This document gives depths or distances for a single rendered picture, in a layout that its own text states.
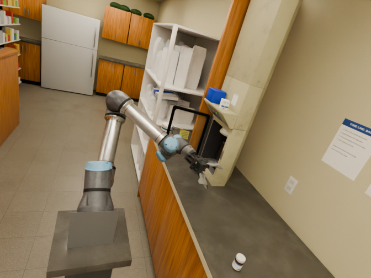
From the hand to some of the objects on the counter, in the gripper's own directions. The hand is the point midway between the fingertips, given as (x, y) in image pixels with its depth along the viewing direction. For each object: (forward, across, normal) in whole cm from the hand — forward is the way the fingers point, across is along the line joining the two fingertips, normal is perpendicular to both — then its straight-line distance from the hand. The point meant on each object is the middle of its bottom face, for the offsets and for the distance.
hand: (216, 179), depth 120 cm
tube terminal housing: (-20, -25, +58) cm, 66 cm away
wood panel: (-38, -27, +71) cm, 85 cm away
